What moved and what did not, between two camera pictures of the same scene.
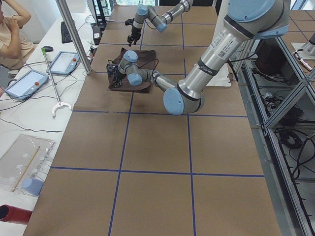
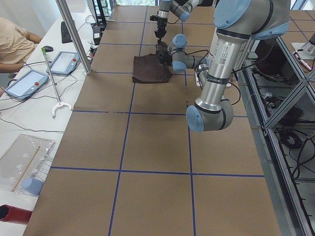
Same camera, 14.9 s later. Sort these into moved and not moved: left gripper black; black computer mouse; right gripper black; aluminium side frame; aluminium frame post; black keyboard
Moved: left gripper black; right gripper black
Not moved: aluminium frame post; black computer mouse; aluminium side frame; black keyboard
